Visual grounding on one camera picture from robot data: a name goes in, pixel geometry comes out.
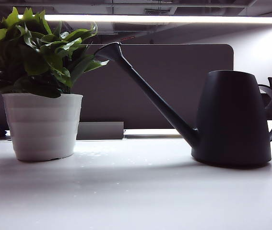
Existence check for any white ribbed plant pot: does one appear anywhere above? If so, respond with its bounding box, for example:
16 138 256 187
1 92 83 161

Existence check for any long bright ceiling light strip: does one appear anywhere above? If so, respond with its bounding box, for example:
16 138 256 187
18 13 272 24

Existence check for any green leafy plant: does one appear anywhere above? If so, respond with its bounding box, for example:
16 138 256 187
0 6 110 99

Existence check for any dark grey watering can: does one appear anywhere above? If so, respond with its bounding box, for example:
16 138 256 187
94 42 272 168

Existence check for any brown-grey desk partition panel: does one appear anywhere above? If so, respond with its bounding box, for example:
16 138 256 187
72 43 234 130

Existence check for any grey partition foot bracket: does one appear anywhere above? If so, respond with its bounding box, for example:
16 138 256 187
76 121 124 140

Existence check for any dark upright post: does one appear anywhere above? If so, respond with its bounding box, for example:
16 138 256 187
0 92 10 138

